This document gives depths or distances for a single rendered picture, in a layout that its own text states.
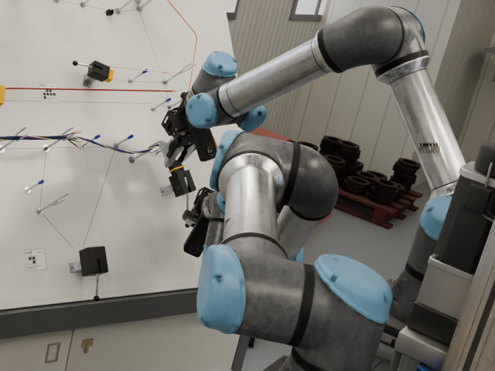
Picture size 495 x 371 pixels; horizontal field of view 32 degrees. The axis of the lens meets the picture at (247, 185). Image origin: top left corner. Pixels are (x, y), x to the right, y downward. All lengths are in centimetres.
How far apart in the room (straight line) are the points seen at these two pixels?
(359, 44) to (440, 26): 495
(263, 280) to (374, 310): 15
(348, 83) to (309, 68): 516
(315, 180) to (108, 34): 96
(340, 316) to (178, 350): 125
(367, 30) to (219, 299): 73
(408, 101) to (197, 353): 102
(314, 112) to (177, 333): 483
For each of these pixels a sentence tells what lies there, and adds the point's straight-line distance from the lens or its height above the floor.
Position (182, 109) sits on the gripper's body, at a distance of 212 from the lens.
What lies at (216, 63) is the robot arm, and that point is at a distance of 198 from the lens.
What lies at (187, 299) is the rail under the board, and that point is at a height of 84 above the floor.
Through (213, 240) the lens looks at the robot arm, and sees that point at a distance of 190.
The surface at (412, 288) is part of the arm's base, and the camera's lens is 166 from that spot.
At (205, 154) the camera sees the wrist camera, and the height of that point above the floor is 124.
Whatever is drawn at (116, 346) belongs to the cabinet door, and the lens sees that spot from 225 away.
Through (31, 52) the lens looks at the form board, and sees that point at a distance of 220.
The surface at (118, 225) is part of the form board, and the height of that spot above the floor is 101.
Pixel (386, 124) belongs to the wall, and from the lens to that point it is 679.
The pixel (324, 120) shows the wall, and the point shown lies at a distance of 699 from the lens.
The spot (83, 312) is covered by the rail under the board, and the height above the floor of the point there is 84.
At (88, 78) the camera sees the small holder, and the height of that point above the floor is 132.
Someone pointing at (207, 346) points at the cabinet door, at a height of 66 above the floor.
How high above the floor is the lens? 183
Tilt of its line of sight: 18 degrees down
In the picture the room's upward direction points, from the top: 14 degrees clockwise
